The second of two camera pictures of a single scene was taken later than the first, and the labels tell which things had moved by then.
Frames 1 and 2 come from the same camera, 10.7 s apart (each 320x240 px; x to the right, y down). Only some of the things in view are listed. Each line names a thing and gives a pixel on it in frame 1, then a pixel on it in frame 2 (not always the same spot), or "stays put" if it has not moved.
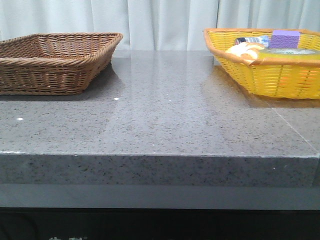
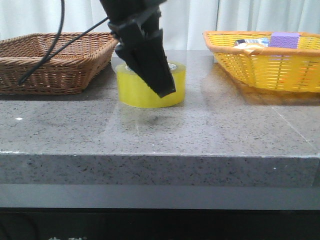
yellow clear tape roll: (289, 53) to (132, 89)
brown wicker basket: (54, 63) stays put
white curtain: (154, 25) stays put
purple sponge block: (285, 39) stays put
